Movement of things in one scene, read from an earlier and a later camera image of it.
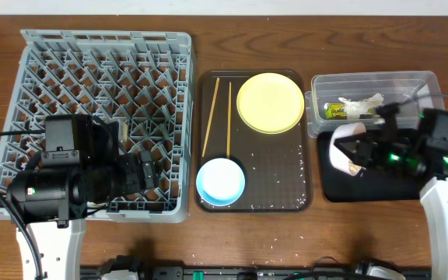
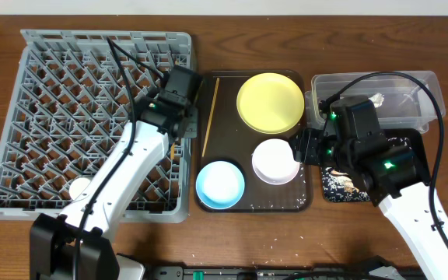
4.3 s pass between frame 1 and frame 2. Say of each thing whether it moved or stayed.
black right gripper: moved
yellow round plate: stayed
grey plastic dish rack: stayed
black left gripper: moved
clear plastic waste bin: stayed
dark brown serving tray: stayed
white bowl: moved
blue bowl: stayed
